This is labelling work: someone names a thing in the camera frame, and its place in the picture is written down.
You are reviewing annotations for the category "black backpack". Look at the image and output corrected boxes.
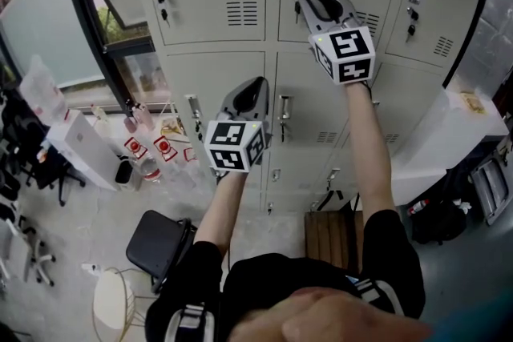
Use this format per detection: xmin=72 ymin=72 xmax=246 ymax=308
xmin=410 ymin=198 xmax=468 ymax=246

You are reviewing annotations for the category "black hanging strap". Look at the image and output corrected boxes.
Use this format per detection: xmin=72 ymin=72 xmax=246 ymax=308
xmin=315 ymin=189 xmax=345 ymax=212

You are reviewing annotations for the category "red and white bottle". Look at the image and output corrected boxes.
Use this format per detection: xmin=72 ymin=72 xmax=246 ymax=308
xmin=407 ymin=199 xmax=430 ymax=217

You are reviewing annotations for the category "black office chair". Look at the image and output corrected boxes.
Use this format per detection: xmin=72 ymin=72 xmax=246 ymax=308
xmin=0 ymin=91 xmax=87 ymax=209

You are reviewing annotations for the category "silver foil wall sheet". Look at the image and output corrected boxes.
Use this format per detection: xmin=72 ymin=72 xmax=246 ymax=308
xmin=450 ymin=0 xmax=513 ymax=93

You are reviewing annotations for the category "yellow printed packet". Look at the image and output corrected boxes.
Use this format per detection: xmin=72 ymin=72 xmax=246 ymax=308
xmin=459 ymin=91 xmax=488 ymax=116

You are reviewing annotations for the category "grey folded hand cart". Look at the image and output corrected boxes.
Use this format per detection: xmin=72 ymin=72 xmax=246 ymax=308
xmin=471 ymin=158 xmax=512 ymax=227

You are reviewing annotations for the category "clear bottle red label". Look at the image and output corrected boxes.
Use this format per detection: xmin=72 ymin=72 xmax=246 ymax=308
xmin=138 ymin=155 xmax=164 ymax=184

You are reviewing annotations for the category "person's right forearm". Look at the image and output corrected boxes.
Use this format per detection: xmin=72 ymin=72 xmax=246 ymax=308
xmin=343 ymin=79 xmax=398 ymax=222

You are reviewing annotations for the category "person's face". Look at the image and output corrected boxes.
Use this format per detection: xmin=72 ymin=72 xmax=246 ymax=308
xmin=226 ymin=287 xmax=436 ymax=342

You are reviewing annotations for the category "grey office chair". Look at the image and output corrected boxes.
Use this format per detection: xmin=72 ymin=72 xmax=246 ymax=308
xmin=0 ymin=216 xmax=57 ymax=288

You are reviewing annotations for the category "person's left forearm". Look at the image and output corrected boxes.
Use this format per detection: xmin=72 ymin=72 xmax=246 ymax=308
xmin=193 ymin=170 xmax=246 ymax=258

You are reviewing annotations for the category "black folding chair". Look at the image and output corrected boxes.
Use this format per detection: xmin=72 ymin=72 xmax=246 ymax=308
xmin=126 ymin=209 xmax=198 ymax=296

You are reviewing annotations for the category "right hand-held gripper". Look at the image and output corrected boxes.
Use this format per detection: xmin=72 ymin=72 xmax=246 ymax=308
xmin=293 ymin=0 xmax=377 ymax=87

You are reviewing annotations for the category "clear dispenser water bottle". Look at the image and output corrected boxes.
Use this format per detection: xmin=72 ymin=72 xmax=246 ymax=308
xmin=18 ymin=54 xmax=70 ymax=125

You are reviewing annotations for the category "beige metal locker cabinet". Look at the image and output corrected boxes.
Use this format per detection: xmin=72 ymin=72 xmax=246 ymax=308
xmin=127 ymin=0 xmax=494 ymax=215

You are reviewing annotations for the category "white box cabinet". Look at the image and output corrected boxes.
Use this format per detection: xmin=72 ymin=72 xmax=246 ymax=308
xmin=390 ymin=86 xmax=510 ymax=207

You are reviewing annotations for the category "teal headset edge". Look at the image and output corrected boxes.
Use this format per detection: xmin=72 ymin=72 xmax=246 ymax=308
xmin=424 ymin=292 xmax=513 ymax=342

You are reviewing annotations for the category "pink pump bottle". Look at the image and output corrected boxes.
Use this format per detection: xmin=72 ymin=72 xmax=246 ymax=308
xmin=135 ymin=102 xmax=156 ymax=130
xmin=122 ymin=102 xmax=139 ymax=133

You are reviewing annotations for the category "black window frame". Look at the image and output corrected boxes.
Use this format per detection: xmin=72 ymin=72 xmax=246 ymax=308
xmin=58 ymin=0 xmax=161 ymax=122

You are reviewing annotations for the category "wooden slat bench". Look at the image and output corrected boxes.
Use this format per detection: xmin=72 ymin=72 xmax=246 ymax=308
xmin=304 ymin=210 xmax=364 ymax=273

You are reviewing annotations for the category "round white wire-frame table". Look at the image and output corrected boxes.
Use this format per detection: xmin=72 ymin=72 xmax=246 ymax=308
xmin=91 ymin=267 xmax=161 ymax=342

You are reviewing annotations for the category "white water dispenser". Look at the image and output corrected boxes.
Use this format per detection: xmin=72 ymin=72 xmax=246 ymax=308
xmin=46 ymin=107 xmax=121 ymax=191

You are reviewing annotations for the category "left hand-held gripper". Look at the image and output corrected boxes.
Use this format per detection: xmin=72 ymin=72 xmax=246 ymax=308
xmin=204 ymin=76 xmax=270 ymax=183

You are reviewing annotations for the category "person's black striped shirt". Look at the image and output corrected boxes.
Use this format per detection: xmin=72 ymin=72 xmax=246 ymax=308
xmin=144 ymin=207 xmax=426 ymax=342

